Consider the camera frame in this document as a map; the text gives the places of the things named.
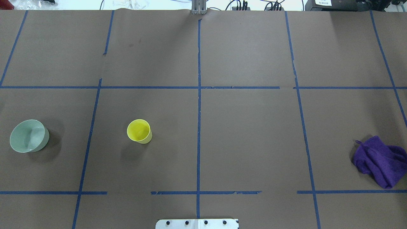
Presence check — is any yellow plastic cup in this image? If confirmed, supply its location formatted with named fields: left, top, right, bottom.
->
left=127, top=119, right=152, bottom=144

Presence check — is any purple cloth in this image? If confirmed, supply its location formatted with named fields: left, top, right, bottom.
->
left=352, top=136, right=407, bottom=189

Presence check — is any white mounting plate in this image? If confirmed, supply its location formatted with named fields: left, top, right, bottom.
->
left=155, top=219, right=239, bottom=229

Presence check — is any pale green bowl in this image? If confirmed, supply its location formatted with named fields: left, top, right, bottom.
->
left=9, top=119, right=50, bottom=153

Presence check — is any black device with label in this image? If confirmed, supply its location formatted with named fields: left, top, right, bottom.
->
left=304, top=0, right=378, bottom=12

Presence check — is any clear plastic bag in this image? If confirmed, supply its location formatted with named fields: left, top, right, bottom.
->
left=12, top=0, right=52, bottom=10

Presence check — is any grey aluminium post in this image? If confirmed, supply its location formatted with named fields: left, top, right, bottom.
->
left=191, top=0, right=207, bottom=15

